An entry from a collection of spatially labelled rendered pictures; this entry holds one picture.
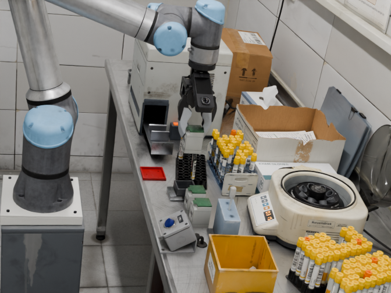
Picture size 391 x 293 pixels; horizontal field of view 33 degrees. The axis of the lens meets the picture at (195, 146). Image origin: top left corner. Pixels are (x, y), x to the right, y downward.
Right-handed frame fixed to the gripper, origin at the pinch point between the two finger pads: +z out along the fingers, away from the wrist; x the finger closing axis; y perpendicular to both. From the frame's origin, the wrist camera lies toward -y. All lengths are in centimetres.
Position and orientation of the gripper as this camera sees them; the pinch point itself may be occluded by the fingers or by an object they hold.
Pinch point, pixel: (193, 134)
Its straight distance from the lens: 177.4
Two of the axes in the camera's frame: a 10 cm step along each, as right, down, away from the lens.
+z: -1.4, 8.9, 4.4
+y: -2.2, -4.6, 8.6
